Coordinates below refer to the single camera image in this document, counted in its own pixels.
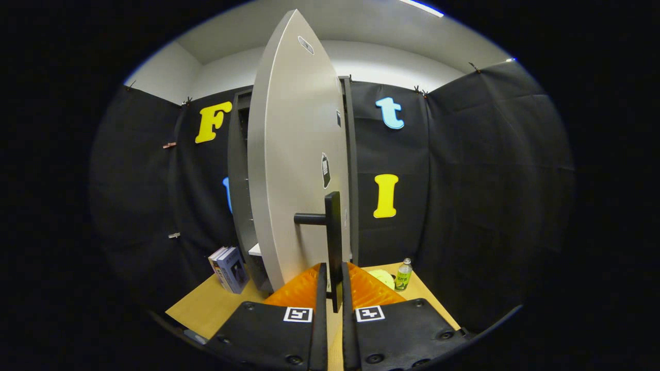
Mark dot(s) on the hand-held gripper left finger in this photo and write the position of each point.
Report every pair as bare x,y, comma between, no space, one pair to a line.
320,340

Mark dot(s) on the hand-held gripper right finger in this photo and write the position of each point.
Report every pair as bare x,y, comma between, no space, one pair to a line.
349,340

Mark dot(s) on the grey shoe cabinet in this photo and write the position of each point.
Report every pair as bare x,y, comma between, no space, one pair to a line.
353,180

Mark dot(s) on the beige shoe cabinet door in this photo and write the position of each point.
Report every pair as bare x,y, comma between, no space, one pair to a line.
289,154

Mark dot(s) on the yellow round cloth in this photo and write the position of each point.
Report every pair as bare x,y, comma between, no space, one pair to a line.
384,278

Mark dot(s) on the green label plastic bottle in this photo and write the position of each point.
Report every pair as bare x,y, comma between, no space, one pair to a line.
403,281

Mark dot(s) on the blue book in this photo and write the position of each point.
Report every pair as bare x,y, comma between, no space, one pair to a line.
234,273

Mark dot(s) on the white book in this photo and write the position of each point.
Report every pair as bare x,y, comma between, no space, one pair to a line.
215,260

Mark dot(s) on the black backdrop cloth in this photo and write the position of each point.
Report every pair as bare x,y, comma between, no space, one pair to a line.
490,180

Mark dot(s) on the long ceiling light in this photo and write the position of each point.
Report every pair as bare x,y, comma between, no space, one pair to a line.
423,7

